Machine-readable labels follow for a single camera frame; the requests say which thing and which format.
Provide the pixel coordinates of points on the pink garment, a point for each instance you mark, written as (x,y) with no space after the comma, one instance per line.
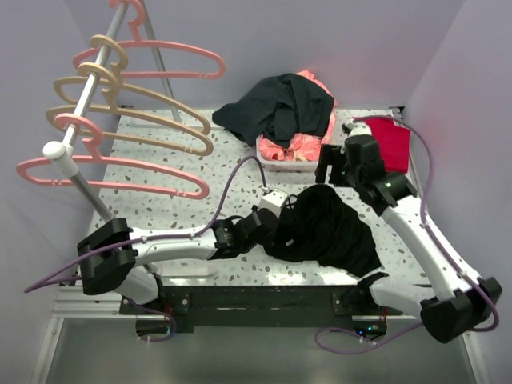
(303,147)

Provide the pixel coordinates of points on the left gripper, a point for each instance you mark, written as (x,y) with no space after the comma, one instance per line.
(268,239)

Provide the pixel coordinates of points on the lower beige hanger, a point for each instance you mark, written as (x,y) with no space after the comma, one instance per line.
(140,124)

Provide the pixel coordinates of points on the upper beige hanger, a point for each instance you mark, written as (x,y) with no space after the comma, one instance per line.
(113,80)

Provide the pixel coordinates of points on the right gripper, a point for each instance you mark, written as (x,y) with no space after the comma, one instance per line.
(331,155)

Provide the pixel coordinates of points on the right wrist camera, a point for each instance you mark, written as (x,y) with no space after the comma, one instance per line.
(356,128)

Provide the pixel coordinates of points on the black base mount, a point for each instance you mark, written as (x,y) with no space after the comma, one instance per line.
(264,306)

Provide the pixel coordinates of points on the black shorts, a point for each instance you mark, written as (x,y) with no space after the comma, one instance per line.
(316,225)

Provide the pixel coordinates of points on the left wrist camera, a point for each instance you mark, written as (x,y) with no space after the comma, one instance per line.
(274,200)

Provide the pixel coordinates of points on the beige hanger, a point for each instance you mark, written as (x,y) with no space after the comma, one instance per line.
(140,124)
(113,80)

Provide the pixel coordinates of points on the red folded cloth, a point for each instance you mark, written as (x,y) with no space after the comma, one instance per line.
(393,142)

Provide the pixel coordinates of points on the white plastic basket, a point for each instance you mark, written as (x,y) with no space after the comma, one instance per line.
(284,166)

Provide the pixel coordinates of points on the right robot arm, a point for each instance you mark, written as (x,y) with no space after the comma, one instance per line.
(458,298)

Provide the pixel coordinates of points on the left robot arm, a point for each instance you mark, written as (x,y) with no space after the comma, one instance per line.
(114,257)

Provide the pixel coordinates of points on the dark teal garment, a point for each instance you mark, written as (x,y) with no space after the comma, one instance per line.
(277,108)

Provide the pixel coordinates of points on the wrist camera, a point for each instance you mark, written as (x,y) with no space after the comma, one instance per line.
(274,200)
(356,128)

